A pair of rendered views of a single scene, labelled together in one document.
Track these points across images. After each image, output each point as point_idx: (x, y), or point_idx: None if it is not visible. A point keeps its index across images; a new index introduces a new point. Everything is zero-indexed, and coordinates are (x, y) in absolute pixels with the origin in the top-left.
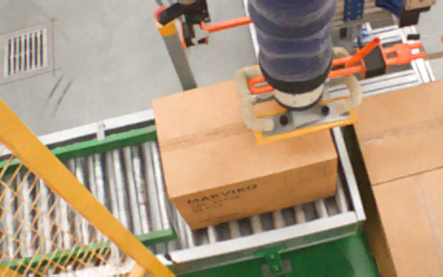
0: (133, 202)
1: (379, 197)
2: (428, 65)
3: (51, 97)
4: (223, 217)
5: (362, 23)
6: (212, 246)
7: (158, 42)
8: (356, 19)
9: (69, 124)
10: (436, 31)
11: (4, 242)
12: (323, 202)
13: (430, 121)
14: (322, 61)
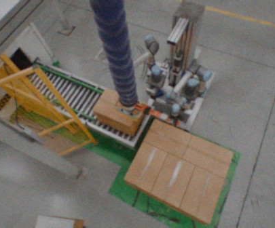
0: (93, 107)
1: (142, 144)
2: (191, 125)
3: (102, 71)
4: (106, 123)
5: (172, 102)
6: (99, 127)
7: (136, 75)
8: (170, 100)
9: (101, 81)
10: (207, 119)
11: None
12: (130, 136)
13: (170, 138)
14: (128, 102)
